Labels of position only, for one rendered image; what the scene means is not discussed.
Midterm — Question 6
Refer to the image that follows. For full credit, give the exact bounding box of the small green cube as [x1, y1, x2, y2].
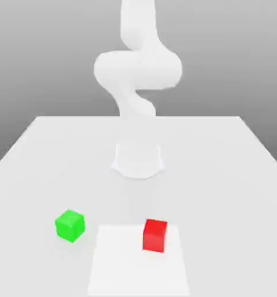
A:
[55, 209, 86, 244]

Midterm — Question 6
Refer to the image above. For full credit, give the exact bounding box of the small red cube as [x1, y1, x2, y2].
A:
[142, 218, 168, 253]

